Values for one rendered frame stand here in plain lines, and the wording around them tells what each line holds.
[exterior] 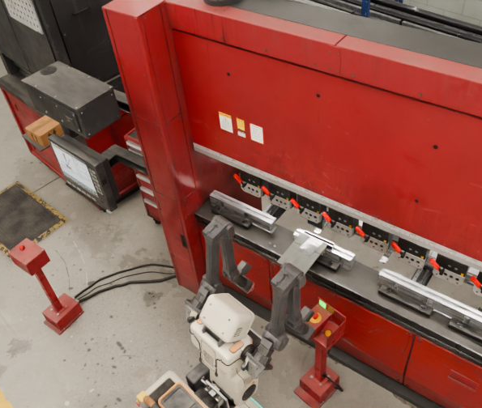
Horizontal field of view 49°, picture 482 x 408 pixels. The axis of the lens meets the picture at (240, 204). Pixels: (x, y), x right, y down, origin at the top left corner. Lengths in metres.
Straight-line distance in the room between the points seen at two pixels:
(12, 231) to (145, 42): 2.91
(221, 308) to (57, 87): 1.46
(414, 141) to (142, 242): 2.90
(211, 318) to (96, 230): 2.61
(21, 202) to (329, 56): 3.83
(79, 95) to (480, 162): 1.92
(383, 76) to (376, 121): 0.24
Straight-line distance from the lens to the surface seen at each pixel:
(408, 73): 2.21
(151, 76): 2.86
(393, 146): 2.45
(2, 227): 5.34
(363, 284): 3.16
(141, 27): 2.74
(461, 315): 3.06
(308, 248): 3.14
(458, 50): 2.31
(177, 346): 4.02
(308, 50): 2.38
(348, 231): 2.94
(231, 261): 2.66
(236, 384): 2.81
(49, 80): 3.11
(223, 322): 2.45
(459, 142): 2.31
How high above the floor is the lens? 3.40
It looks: 45 degrees down
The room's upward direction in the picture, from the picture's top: 7 degrees counter-clockwise
